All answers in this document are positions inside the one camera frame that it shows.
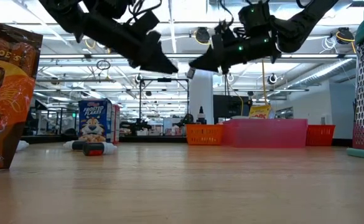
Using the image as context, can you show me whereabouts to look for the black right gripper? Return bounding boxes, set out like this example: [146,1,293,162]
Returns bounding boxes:
[189,34,281,75]

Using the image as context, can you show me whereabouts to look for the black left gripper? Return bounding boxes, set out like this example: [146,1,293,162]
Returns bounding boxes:
[85,14,179,75]

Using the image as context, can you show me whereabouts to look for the black squeeze bottle white label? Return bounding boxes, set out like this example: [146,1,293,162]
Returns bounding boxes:
[196,106,207,125]

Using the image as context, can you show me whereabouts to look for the yellow Corn Pops cereal box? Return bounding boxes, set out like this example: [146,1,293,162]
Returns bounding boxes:
[248,105,272,119]

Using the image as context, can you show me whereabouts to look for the blue Frosted Flakes cereal box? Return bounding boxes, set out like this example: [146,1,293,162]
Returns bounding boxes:
[78,99,113,143]

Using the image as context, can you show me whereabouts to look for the small dropper bottle red label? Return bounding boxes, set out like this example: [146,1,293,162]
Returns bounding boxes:
[82,141,118,157]

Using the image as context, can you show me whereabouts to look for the small dropper bottle black label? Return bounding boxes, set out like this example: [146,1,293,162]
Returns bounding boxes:
[62,139,88,151]

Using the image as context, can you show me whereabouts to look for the orange brown snack bag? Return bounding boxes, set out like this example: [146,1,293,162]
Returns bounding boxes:
[0,19,44,171]

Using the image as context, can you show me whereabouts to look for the white column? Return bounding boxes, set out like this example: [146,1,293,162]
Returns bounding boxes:
[189,70,214,125]

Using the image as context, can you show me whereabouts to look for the black cabinet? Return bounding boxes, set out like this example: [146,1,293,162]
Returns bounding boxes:
[213,95,253,124]

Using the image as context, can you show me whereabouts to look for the orange plastic basket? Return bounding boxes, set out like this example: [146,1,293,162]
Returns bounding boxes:
[185,124,225,146]

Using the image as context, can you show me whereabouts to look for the pink plastic bin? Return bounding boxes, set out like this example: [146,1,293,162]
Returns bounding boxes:
[222,118,309,148]

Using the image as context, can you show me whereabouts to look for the red plastic basket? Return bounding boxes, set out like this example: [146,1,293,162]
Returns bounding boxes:
[306,124,336,147]

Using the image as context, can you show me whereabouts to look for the black metal frame rig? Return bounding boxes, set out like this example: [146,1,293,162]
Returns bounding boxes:
[139,77,190,125]

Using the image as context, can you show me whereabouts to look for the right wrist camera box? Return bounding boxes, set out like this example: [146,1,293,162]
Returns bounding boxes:
[212,19,239,41]

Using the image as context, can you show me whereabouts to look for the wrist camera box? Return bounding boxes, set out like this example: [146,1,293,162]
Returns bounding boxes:
[131,11,161,35]
[212,19,239,41]

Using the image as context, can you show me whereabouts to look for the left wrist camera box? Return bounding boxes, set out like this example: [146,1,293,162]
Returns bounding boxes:
[131,11,161,35]

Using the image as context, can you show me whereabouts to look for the thin yellow cable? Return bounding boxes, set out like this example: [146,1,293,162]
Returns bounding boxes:
[228,82,244,119]

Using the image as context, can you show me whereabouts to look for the yellow hanging cable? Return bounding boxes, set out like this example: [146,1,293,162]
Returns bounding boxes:
[261,60,269,106]

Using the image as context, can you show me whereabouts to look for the black aluminium table frame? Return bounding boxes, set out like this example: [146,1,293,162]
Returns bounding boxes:
[19,135,353,147]

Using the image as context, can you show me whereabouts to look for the grey ceiling duct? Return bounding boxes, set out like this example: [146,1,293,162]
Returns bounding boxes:
[287,58,357,90]

